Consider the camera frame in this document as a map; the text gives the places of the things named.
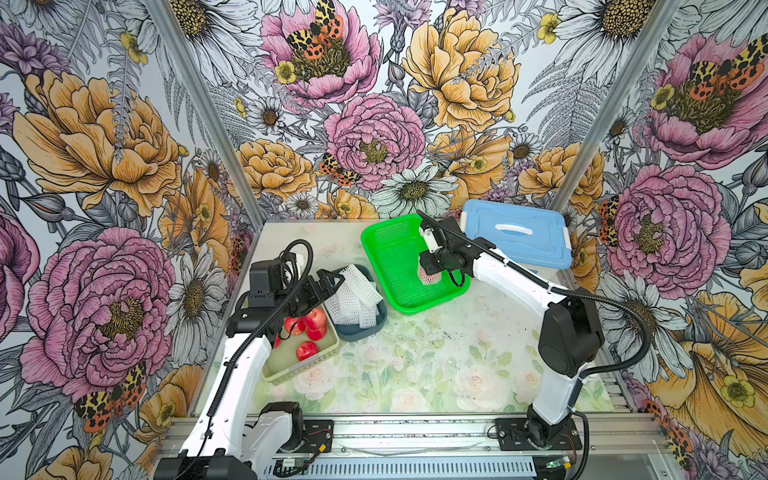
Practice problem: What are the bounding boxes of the bare red apple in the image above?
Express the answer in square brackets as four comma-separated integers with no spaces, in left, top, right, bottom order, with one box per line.
[296,341,319,362]
[306,326,327,342]
[303,308,327,331]
[283,317,305,336]

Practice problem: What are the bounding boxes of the foam net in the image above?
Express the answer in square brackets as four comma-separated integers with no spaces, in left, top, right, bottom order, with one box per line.
[325,285,377,329]
[340,265,383,307]

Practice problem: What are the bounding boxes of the netted apple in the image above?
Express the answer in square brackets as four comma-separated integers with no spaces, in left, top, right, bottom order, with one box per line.
[417,266,442,286]

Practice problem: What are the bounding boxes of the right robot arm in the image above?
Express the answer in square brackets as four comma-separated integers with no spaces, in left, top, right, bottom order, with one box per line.
[417,211,651,449]

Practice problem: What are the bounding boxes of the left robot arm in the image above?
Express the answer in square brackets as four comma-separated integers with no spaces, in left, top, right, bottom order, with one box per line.
[153,239,344,479]

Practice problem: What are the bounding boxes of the dark teal plastic tub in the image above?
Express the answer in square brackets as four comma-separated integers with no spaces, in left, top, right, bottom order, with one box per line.
[330,264,387,342]

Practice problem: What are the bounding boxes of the bright green plastic basket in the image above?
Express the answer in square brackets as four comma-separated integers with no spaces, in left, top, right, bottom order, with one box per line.
[360,214,471,315]

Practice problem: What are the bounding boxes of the pale green perforated basket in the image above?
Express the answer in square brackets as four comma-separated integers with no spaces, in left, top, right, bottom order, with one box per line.
[262,304,340,385]

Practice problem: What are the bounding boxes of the blue lidded storage box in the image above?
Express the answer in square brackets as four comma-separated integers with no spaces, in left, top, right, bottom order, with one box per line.
[459,200,572,275]

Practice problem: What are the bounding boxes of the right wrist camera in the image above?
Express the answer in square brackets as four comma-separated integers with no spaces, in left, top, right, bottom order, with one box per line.
[419,227,441,254]

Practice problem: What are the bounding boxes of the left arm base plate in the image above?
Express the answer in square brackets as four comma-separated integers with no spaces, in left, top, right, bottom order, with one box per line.
[278,419,335,454]

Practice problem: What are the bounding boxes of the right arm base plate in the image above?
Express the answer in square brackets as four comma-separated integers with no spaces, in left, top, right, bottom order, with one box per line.
[490,417,582,451]

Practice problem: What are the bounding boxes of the aluminium front rail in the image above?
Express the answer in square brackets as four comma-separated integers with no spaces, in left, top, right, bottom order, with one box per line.
[158,413,681,479]

